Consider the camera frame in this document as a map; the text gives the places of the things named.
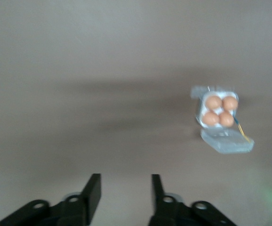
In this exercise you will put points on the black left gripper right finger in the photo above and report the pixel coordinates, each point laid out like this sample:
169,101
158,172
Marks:
159,204

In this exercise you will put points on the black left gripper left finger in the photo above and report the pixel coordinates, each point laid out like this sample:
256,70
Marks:
91,200

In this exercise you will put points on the clear plastic egg box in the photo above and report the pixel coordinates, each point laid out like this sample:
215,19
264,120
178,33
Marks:
225,143

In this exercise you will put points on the brown egg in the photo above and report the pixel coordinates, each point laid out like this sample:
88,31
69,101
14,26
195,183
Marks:
230,103
210,118
213,102
226,119

